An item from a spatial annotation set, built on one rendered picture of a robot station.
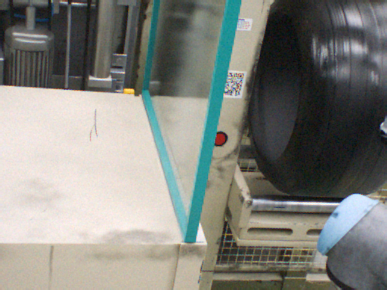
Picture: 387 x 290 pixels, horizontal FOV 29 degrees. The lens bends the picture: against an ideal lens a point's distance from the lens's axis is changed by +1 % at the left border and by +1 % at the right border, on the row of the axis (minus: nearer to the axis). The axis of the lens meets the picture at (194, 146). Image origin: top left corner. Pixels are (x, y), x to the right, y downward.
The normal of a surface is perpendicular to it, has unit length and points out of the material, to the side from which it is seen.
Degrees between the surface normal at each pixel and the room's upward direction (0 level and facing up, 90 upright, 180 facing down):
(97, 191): 0
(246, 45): 90
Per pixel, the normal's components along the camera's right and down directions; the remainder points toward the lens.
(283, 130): 0.24, -0.39
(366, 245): -0.51, -0.02
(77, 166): 0.15, -0.87
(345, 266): -0.67, 0.34
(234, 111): 0.18, 0.49
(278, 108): 0.24, -0.14
